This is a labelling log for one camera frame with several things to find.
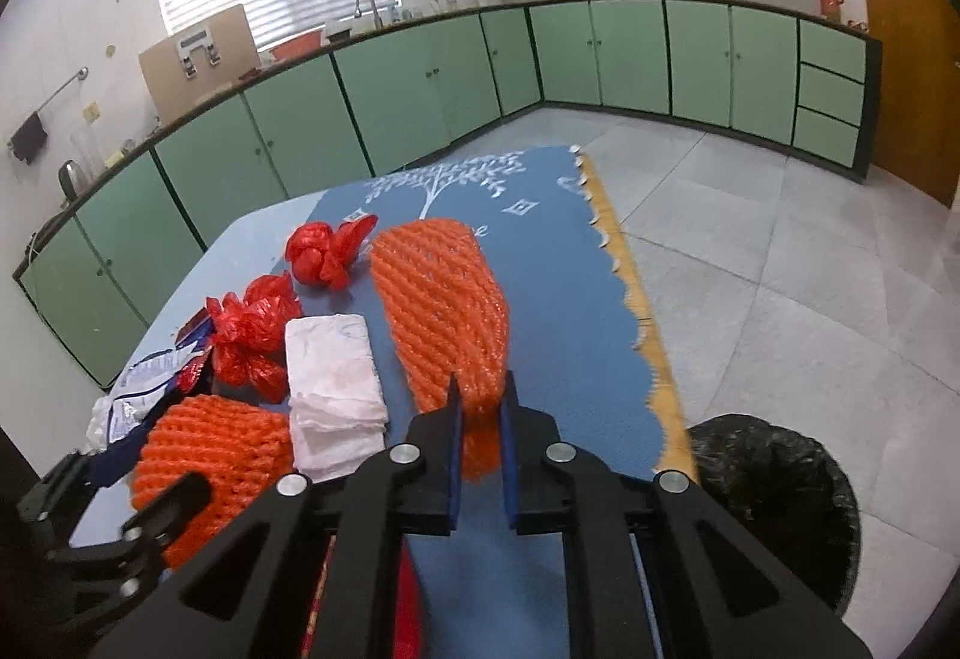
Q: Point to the white blue snack wrapper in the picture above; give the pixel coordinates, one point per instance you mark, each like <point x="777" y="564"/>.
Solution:
<point x="142" y="381"/>

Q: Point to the blue tree print mat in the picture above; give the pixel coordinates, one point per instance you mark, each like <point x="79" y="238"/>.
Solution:
<point x="570" y="329"/>

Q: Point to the green base kitchen cabinets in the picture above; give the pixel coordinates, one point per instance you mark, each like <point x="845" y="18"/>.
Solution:
<point x="300" y="126"/>

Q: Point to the black trash bin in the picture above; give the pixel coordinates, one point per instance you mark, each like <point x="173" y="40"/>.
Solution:
<point x="772" y="501"/>

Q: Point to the wooden door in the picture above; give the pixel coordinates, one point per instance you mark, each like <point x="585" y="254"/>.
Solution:
<point x="900" y="66"/>

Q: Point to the clear plastic pitcher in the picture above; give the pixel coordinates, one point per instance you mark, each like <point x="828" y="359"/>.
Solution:
<point x="86" y="149"/>

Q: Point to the red blue snack wrapper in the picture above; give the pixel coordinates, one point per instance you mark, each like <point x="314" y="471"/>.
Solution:
<point x="191" y="329"/>

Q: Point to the metal kettle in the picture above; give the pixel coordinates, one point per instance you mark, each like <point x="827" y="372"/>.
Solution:
<point x="71" y="182"/>

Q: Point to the cardboard box on counter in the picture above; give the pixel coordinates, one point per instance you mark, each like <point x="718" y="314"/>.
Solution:
<point x="225" y="74"/>

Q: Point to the red plastic bag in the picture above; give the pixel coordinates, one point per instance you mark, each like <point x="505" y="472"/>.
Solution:
<point x="315" y="254"/>
<point x="251" y="336"/>

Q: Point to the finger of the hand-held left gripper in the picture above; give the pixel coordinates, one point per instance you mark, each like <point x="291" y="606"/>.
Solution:
<point x="176" y="501"/>
<point x="120" y="456"/>

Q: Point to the short orange foam net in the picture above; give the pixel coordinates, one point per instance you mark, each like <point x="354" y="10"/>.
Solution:
<point x="217" y="441"/>

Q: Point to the dark towel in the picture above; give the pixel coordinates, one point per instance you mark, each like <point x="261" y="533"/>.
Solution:
<point x="28" y="139"/>

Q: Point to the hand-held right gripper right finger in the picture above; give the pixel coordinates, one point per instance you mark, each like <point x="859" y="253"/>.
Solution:
<point x="510" y="479"/>

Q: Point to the long orange foam net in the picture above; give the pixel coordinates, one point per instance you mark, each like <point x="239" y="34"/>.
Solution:
<point x="442" y="306"/>

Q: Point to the utensil holder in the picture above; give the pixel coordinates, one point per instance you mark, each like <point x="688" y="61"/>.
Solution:
<point x="450" y="2"/>

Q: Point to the stack of white tissues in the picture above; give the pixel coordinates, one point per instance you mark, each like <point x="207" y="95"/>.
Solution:
<point x="330" y="374"/>

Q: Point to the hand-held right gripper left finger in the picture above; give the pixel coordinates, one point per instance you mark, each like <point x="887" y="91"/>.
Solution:
<point x="452" y="464"/>

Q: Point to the wall socket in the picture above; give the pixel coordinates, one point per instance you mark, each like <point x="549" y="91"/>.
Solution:
<point x="91" y="111"/>

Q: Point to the metal towel rail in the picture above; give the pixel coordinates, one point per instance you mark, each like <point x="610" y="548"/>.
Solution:
<point x="64" y="89"/>

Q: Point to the red basin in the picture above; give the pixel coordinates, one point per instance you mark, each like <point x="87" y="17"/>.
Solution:
<point x="296" y="45"/>

